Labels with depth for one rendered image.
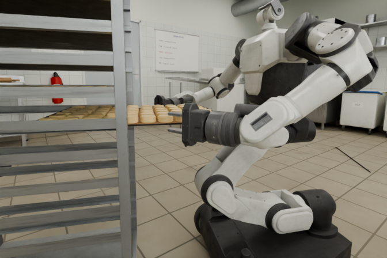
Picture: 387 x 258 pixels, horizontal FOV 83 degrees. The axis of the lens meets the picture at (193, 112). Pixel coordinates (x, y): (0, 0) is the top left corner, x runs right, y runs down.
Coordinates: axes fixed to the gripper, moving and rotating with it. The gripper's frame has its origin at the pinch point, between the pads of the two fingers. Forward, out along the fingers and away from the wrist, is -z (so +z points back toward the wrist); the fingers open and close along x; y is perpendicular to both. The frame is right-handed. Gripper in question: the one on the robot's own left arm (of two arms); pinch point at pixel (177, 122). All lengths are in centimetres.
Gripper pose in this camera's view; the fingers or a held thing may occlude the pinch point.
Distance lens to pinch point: 64.1
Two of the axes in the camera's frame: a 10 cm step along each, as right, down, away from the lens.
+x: 0.2, -9.9, -1.4
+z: 8.7, 0.8, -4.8
